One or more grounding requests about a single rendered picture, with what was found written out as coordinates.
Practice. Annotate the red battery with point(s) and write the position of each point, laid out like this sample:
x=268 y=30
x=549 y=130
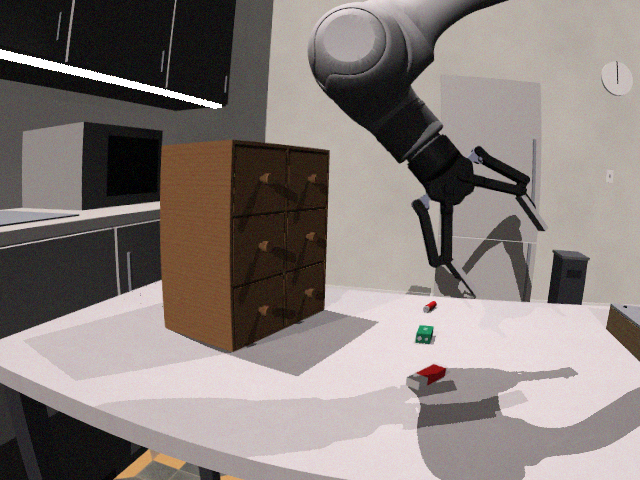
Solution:
x=429 y=306

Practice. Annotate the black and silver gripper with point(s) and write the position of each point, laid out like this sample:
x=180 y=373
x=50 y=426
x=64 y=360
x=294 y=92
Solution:
x=450 y=186

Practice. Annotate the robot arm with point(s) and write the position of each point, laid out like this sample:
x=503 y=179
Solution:
x=361 y=60

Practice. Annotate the green 9v battery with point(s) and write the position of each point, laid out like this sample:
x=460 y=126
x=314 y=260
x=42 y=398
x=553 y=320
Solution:
x=423 y=334

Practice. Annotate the brown small chest of drawers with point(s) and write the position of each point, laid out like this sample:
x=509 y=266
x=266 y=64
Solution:
x=196 y=222

